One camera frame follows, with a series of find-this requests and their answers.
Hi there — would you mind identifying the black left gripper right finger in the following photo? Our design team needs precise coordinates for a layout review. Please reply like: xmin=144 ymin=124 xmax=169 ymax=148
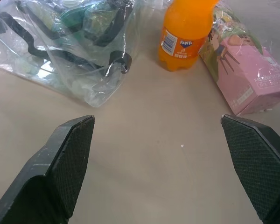
xmin=220 ymin=114 xmax=280 ymax=224

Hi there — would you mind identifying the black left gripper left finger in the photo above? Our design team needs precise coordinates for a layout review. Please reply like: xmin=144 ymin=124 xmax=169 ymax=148
xmin=0 ymin=114 xmax=96 ymax=224

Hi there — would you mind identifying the clear plastic bag with black straps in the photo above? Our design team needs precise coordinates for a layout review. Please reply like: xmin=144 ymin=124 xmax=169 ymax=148
xmin=0 ymin=0 xmax=143 ymax=108

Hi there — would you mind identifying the pink wrapped storage bag box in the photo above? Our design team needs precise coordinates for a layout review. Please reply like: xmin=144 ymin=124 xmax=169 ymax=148
xmin=198 ymin=0 xmax=280 ymax=116

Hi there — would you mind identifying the orange Fanta soda bottle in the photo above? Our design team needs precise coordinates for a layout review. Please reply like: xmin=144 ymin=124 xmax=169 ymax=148
xmin=157 ymin=0 xmax=220 ymax=72

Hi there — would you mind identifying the green bottle with white cap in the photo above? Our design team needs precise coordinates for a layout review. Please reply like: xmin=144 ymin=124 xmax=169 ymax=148
xmin=59 ymin=0 xmax=89 ymax=40

